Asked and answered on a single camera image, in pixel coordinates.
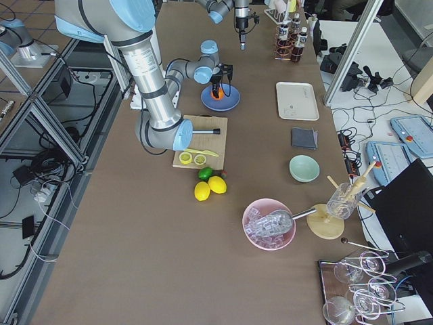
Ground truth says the grey folded cloth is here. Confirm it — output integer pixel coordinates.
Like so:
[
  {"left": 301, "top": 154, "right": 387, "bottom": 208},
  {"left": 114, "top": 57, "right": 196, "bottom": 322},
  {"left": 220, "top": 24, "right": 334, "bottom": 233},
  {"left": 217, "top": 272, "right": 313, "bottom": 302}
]
[{"left": 291, "top": 127, "right": 318, "bottom": 150}]

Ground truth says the blue teach pendant near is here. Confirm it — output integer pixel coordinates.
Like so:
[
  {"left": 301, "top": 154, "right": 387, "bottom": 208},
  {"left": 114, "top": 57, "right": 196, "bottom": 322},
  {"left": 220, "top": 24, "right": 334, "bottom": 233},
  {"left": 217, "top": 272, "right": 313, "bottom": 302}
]
[{"left": 365, "top": 141, "right": 415, "bottom": 186}]

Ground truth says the yellow lemon lower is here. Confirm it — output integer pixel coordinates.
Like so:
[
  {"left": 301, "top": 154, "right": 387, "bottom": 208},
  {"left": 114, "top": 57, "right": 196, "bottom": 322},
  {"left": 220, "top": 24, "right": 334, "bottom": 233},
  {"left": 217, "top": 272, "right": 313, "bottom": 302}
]
[{"left": 194, "top": 181, "right": 210, "bottom": 202}]

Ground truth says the cream rabbit tray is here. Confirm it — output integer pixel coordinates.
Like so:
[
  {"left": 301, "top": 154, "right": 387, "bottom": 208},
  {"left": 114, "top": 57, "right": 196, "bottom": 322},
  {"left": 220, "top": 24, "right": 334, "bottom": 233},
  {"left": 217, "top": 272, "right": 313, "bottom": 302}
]
[{"left": 276, "top": 81, "right": 319, "bottom": 121}]

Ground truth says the green lime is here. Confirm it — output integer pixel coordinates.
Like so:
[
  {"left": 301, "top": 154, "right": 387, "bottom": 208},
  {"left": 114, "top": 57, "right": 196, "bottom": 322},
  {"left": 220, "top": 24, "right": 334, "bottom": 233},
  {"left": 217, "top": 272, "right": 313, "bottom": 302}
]
[{"left": 198, "top": 167, "right": 213, "bottom": 181}]

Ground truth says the lemon half upper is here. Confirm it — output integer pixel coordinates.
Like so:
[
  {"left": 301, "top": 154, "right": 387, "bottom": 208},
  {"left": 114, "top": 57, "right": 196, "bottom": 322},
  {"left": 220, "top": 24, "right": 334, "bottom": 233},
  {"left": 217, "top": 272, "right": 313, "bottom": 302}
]
[{"left": 179, "top": 152, "right": 193, "bottom": 165}]

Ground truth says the blue round plate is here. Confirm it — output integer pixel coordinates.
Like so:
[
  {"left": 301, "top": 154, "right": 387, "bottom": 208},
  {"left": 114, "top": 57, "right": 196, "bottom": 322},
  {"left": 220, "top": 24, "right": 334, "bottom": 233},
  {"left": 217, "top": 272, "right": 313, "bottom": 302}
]
[{"left": 200, "top": 83, "right": 241, "bottom": 112}]

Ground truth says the yellow lemon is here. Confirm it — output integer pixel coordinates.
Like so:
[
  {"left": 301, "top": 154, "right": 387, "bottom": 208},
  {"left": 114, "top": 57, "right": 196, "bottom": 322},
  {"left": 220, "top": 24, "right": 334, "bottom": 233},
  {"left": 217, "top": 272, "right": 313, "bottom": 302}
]
[
  {"left": 208, "top": 176, "right": 227, "bottom": 194},
  {"left": 194, "top": 181, "right": 210, "bottom": 202}
]

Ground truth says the orange mandarin fruit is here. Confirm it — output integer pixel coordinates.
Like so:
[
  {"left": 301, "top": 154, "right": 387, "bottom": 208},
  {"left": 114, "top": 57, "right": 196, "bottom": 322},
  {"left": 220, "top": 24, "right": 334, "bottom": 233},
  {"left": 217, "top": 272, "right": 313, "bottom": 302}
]
[{"left": 210, "top": 87, "right": 225, "bottom": 100}]

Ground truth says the bottle top of rack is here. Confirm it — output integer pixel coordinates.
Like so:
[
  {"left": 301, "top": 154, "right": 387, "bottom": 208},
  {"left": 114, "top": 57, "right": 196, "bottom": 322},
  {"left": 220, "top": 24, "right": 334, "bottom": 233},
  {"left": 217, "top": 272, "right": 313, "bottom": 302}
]
[{"left": 277, "top": 20, "right": 290, "bottom": 47}]

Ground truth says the pink bowl of ice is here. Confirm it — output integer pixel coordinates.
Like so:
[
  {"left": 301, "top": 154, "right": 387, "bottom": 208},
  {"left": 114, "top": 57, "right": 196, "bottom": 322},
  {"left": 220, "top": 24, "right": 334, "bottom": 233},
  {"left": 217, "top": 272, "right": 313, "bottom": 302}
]
[{"left": 242, "top": 198, "right": 296, "bottom": 251}]

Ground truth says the yellow lemon upper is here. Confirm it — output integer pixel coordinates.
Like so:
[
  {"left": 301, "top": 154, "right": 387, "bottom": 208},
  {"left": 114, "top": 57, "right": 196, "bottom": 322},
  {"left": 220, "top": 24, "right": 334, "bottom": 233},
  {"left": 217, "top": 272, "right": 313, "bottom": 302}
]
[{"left": 208, "top": 176, "right": 227, "bottom": 194}]

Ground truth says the blue teach pendant far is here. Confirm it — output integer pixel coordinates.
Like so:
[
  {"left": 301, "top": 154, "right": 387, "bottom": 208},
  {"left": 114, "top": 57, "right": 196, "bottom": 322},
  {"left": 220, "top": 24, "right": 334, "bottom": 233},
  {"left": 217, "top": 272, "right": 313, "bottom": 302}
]
[{"left": 390, "top": 115, "right": 432, "bottom": 159}]

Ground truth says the metal ice scoop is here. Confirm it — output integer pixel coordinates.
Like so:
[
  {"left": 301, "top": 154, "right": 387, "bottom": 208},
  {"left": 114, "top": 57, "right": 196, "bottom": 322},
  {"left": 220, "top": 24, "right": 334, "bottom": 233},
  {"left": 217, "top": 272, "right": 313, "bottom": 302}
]
[{"left": 265, "top": 208, "right": 317, "bottom": 236}]

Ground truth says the copper wire bottle rack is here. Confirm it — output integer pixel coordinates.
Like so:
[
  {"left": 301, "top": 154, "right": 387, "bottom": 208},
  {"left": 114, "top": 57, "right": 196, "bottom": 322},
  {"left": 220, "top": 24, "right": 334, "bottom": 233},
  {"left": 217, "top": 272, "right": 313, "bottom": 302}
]
[{"left": 274, "top": 21, "right": 302, "bottom": 61}]

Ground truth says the yellow plastic knife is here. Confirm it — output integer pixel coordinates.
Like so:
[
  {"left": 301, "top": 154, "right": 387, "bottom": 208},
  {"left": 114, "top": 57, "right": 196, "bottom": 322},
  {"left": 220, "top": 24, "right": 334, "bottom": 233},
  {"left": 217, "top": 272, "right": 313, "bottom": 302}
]
[{"left": 184, "top": 148, "right": 219, "bottom": 157}]

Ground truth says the green bowl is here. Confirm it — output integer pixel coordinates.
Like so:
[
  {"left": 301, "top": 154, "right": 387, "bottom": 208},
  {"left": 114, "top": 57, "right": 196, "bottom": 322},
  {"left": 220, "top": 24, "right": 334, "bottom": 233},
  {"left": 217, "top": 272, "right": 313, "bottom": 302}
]
[{"left": 289, "top": 155, "right": 320, "bottom": 183}]

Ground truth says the bottle lower right rack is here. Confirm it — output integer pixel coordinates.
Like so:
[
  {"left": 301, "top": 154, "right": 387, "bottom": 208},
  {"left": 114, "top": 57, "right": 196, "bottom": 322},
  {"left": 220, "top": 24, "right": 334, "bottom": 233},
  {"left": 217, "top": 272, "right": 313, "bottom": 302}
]
[{"left": 291, "top": 13, "right": 300, "bottom": 34}]

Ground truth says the blue teach pendant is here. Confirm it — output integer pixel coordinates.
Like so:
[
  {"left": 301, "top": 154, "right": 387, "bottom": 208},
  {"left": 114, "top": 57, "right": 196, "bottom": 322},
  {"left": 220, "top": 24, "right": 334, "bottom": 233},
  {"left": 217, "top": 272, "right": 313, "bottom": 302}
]
[
  {"left": 365, "top": 141, "right": 415, "bottom": 186},
  {"left": 390, "top": 115, "right": 432, "bottom": 159}
]

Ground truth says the wooden cutting board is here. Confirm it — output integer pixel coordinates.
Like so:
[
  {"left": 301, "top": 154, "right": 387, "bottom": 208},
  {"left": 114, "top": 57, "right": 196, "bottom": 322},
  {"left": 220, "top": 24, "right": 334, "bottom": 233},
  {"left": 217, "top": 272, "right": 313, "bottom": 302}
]
[{"left": 172, "top": 115, "right": 228, "bottom": 170}]

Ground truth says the wooden cup stand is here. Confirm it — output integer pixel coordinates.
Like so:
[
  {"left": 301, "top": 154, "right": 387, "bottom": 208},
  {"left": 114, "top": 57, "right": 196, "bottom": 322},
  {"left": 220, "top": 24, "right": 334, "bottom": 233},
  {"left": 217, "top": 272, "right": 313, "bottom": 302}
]
[{"left": 306, "top": 161, "right": 377, "bottom": 240}]

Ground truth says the lemon slice lower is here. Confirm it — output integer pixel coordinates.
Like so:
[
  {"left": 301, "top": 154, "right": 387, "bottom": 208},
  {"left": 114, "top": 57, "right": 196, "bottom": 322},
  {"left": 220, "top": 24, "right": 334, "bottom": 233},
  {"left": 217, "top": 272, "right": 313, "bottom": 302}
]
[{"left": 193, "top": 154, "right": 207, "bottom": 166}]

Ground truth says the black monitor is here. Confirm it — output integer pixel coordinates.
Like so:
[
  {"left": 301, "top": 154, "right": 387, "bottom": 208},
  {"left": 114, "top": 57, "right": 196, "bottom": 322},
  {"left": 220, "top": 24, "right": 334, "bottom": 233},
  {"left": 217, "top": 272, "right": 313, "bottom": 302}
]
[{"left": 365, "top": 158, "right": 432, "bottom": 253}]

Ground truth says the steel muddler black tip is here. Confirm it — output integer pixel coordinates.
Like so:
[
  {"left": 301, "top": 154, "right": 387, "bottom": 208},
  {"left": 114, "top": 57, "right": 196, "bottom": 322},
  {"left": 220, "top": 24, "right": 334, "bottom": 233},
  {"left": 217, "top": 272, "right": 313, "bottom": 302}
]
[{"left": 193, "top": 128, "right": 221, "bottom": 135}]

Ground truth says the bottle lower left rack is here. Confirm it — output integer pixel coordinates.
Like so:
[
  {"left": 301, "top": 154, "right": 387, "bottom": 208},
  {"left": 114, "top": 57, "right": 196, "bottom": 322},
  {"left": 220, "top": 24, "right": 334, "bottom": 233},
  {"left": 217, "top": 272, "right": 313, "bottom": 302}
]
[{"left": 290, "top": 27, "right": 308, "bottom": 62}]

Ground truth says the clear glass cup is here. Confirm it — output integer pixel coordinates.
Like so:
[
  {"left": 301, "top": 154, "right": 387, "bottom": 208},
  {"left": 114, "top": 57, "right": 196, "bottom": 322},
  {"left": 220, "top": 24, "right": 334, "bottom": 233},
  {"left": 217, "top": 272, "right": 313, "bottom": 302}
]
[{"left": 326, "top": 183, "right": 362, "bottom": 220}]

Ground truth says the cocktail glass rack tray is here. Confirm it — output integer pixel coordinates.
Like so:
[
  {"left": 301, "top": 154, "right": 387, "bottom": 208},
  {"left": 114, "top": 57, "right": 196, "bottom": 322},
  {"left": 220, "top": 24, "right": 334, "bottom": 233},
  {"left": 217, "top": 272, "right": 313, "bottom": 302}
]
[{"left": 322, "top": 238, "right": 406, "bottom": 324}]

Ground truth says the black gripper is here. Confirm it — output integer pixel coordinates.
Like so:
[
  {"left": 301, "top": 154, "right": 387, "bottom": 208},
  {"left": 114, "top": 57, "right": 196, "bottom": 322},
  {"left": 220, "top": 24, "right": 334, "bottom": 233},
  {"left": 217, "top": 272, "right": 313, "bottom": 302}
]
[
  {"left": 210, "top": 63, "right": 233, "bottom": 98},
  {"left": 234, "top": 13, "right": 260, "bottom": 50}
]

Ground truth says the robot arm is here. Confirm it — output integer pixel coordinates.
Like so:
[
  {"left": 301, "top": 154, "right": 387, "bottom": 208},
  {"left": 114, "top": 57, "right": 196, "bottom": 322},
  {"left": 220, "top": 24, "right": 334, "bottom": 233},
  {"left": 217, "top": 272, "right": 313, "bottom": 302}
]
[
  {"left": 197, "top": 0, "right": 260, "bottom": 51},
  {"left": 55, "top": 1, "right": 223, "bottom": 151}
]

